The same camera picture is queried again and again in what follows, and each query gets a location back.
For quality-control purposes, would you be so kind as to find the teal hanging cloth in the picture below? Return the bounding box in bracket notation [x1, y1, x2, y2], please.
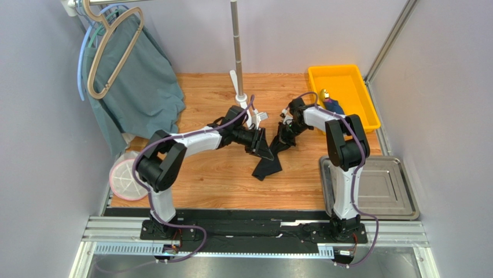
[87, 15, 186, 156]

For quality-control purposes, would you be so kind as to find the pink rimmed white mesh basket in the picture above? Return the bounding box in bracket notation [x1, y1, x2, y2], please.
[109, 151, 148, 201]

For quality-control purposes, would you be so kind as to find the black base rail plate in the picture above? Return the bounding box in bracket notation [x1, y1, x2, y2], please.
[104, 207, 369, 255]

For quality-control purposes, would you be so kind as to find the green clothes hanger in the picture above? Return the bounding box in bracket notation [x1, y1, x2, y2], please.
[89, 9, 120, 46]

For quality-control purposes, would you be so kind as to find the white stand base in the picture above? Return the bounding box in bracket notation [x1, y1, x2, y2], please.
[229, 69, 258, 129]

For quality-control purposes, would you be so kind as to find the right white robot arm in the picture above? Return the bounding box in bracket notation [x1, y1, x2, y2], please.
[276, 97, 369, 242]

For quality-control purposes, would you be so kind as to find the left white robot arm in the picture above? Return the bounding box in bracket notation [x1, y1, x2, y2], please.
[131, 105, 274, 239]

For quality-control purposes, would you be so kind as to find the black paper napkin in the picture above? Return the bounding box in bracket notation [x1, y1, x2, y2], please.
[252, 134, 296, 181]

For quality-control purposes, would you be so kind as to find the yellow plastic bin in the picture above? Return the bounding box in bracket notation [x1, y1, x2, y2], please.
[308, 64, 381, 133]

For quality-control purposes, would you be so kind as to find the beige clothes hanger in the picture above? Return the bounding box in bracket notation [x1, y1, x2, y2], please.
[82, 0, 145, 100]

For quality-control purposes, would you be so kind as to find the metal stand pole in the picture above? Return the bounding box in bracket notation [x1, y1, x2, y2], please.
[230, 0, 248, 102]

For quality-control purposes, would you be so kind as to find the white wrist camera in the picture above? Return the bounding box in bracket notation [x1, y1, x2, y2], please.
[280, 109, 293, 124]
[252, 110, 268, 128]

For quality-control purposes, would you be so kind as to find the aluminium frame rail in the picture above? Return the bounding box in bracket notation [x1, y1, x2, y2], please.
[69, 209, 439, 277]

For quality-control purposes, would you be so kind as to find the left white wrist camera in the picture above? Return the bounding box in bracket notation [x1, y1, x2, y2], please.
[252, 110, 268, 128]

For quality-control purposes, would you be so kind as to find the rolled dark blue napkin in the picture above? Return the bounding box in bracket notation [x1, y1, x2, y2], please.
[323, 98, 345, 115]

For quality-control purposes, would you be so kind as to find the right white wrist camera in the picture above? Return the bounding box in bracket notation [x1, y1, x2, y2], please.
[280, 109, 293, 124]

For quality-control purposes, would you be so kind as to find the metal tray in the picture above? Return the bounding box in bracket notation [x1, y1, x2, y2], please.
[318, 154, 419, 221]

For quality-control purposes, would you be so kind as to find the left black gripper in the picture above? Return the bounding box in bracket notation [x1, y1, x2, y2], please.
[233, 127, 273, 161]

